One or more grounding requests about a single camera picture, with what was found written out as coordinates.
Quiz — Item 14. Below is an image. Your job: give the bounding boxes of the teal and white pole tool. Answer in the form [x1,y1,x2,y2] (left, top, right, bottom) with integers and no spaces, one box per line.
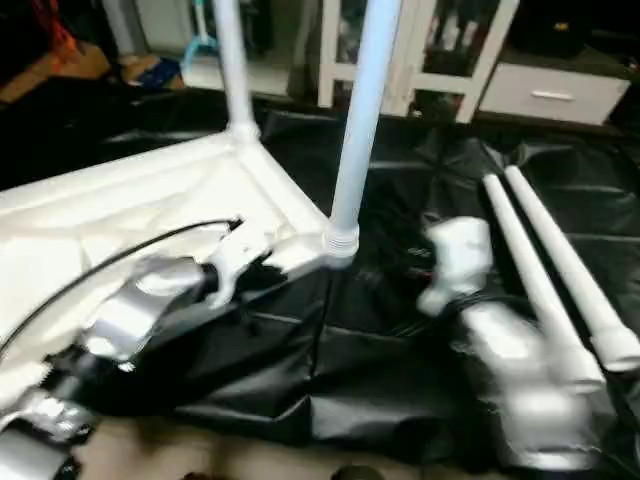
[181,0,218,73]

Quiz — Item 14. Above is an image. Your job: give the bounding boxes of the white drawer unit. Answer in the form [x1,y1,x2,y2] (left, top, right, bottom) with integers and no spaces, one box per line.
[477,61,632,127]

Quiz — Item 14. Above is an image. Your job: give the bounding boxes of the white plastic table leg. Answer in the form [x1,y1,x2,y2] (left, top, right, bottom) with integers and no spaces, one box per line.
[324,0,404,264]
[502,164,640,374]
[481,172,607,394]
[211,0,262,143]

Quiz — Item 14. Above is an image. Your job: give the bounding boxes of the black mat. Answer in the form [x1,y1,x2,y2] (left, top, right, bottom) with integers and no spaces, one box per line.
[0,85,640,471]

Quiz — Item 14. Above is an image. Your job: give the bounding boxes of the white plastic table top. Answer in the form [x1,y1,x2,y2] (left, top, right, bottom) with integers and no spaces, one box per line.
[0,128,360,413]

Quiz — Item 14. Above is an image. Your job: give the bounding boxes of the white glass-door cabinet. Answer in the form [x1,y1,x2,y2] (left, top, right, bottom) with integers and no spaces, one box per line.
[317,0,522,124]

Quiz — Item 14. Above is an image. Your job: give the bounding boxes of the red cables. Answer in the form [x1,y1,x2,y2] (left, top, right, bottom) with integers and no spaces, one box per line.
[28,0,78,63]

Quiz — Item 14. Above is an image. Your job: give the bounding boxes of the blue box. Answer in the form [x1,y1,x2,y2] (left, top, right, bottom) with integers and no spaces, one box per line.
[138,54,188,93]

